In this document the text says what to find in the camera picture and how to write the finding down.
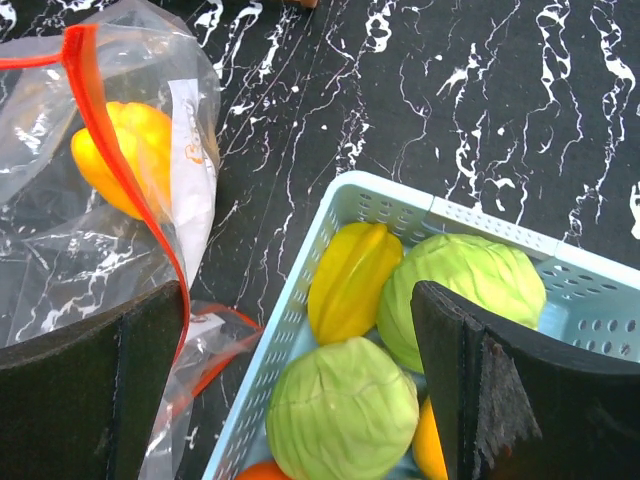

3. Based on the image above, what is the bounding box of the orange yellow bell pepper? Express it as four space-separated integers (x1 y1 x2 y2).
71 101 172 221

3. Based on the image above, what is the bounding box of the clear orange-zip bag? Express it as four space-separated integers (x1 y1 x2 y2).
1 1 260 479

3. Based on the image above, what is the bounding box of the orange fruit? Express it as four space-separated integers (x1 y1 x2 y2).
235 460 290 480

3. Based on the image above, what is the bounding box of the green cabbage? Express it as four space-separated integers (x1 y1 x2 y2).
266 337 419 479
377 234 546 373

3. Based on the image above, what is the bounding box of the orange yellow mango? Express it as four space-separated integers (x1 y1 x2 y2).
412 397 448 480

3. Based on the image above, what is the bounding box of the green cabbage upper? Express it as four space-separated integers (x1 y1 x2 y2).
377 234 546 373

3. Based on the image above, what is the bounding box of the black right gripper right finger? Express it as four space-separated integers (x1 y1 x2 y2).
411 281 639 479

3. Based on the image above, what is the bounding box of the green cabbage lower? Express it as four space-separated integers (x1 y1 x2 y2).
266 337 419 479

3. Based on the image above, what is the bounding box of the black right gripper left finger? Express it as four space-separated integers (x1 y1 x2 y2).
1 281 184 479

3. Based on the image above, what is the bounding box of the yellow starfruit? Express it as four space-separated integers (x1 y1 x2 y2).
307 222 403 345

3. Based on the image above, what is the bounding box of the light blue plastic basket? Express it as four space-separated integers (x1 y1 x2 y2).
202 171 639 479

